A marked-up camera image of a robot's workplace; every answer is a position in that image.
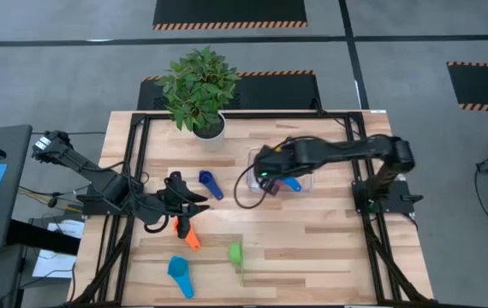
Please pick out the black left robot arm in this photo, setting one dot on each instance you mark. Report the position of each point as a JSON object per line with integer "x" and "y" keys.
{"x": 77, "y": 164}

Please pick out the black hazard-striped floor mat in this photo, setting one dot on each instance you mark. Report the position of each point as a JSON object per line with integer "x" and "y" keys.
{"x": 227, "y": 10}
{"x": 278, "y": 92}
{"x": 483, "y": 83}

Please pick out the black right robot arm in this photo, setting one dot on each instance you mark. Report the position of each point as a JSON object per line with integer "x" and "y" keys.
{"x": 346, "y": 149}

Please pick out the green leafy plant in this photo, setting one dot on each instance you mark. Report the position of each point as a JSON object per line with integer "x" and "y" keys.
{"x": 197, "y": 85}

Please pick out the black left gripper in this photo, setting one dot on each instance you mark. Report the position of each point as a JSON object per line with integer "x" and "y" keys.
{"x": 160, "y": 207}

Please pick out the orange measuring cup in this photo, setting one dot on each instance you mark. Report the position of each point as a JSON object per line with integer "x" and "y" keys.
{"x": 193, "y": 241}

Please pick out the black desk beam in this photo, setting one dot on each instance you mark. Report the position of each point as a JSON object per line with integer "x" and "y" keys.
{"x": 43, "y": 237}

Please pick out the white plant pot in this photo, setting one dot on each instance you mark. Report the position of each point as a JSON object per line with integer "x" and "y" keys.
{"x": 214, "y": 143}

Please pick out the green measuring cup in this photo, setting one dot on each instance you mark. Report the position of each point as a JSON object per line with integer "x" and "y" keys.
{"x": 235, "y": 253}

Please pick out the black aluminium frame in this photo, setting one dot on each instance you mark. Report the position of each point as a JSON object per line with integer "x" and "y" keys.
{"x": 248, "y": 115}

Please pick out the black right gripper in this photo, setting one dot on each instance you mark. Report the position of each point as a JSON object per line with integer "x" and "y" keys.
{"x": 276, "y": 162}

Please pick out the white paper sheet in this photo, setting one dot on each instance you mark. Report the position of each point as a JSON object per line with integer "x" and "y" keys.
{"x": 51, "y": 265}

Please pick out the light blue measuring cup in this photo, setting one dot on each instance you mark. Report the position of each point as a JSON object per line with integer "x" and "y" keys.
{"x": 178, "y": 267}

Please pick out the black monitor with blue screen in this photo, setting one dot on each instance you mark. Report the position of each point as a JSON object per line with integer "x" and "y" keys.
{"x": 17, "y": 171}

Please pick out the clear plastic container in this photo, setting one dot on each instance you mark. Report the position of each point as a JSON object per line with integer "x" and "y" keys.
{"x": 307, "y": 181}

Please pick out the medium blue measuring cup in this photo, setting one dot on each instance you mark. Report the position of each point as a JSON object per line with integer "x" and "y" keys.
{"x": 292, "y": 184}

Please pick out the dark blue measuring cup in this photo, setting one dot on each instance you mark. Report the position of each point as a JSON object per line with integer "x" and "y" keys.
{"x": 205, "y": 177}

